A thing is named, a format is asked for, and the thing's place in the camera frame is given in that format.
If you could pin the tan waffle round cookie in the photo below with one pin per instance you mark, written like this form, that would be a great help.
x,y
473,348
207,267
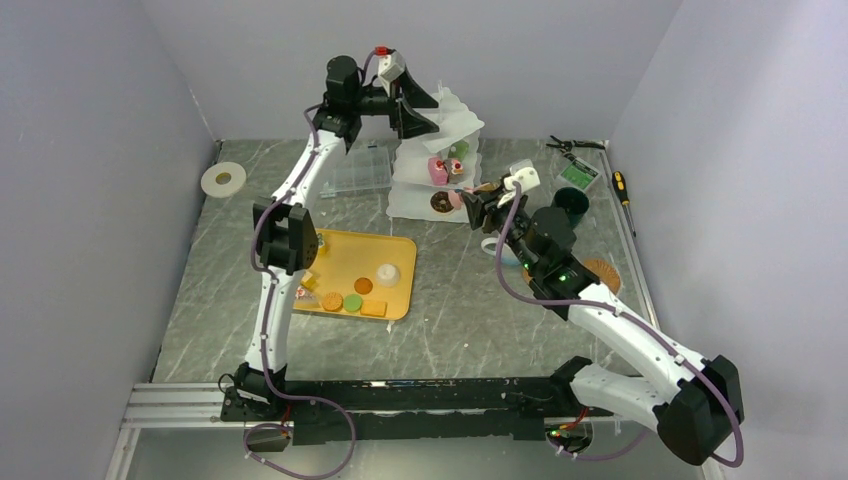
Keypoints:
x,y
332,302

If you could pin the orange round cookie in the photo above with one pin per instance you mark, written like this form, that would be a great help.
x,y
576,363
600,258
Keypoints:
x,y
363,285

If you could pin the white three-tier dessert stand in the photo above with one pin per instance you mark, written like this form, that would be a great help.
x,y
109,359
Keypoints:
x,y
412,188

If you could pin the white triangle cake slice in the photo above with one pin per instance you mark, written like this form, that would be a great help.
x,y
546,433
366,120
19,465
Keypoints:
x,y
305,298

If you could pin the yellow serving tray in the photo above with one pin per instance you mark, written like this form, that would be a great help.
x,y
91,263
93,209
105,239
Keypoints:
x,y
352,255

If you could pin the grey cake with strawberry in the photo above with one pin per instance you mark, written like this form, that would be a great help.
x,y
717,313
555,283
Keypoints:
x,y
455,168

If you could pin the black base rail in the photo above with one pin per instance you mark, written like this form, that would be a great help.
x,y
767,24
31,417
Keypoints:
x,y
318,412

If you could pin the pink cake with cherry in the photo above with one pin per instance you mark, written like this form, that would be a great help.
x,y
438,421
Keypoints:
x,y
438,171

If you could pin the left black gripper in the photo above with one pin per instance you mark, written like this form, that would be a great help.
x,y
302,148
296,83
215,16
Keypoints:
x,y
406,122

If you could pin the green white packet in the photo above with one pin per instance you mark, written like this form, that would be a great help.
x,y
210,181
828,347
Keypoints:
x,y
578,174

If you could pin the cream triangle cake slice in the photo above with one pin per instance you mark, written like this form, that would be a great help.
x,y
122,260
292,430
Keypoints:
x,y
322,247

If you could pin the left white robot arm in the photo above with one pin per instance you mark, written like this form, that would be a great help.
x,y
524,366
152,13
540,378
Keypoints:
x,y
284,241

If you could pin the yellow square biscuit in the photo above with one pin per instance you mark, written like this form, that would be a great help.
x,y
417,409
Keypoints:
x,y
373,308

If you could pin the green roll cake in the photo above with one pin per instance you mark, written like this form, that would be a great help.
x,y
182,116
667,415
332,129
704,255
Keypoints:
x,y
458,150

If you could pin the black pliers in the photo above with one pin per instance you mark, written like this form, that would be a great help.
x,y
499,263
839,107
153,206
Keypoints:
x,y
568,146

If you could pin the white tape roll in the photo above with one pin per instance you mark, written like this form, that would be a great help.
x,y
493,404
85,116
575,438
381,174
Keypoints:
x,y
223,180

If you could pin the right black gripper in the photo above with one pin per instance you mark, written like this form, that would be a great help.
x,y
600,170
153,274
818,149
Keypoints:
x,y
475,206

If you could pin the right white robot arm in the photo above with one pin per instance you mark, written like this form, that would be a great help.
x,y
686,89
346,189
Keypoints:
x,y
693,404

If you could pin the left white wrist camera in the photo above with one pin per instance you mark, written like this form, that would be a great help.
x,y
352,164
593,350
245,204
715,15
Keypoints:
x,y
391,66

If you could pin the dark green mug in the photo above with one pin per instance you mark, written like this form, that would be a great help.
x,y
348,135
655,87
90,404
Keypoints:
x,y
573,202

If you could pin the white round cupcake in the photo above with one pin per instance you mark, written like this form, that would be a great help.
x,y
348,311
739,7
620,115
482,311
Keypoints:
x,y
387,275

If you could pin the green round macaron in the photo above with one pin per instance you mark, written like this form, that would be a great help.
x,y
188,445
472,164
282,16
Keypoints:
x,y
352,303

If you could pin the yellow cake piece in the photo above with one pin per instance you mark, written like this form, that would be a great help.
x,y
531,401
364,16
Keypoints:
x,y
309,280

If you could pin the yellow black screwdriver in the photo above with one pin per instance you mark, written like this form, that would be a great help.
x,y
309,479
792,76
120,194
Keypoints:
x,y
619,186

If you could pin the clear plastic compartment box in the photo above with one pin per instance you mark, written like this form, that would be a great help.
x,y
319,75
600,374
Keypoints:
x,y
364,169

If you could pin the chocolate sprinkled donut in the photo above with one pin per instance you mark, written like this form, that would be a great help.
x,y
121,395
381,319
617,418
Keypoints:
x,y
443,202

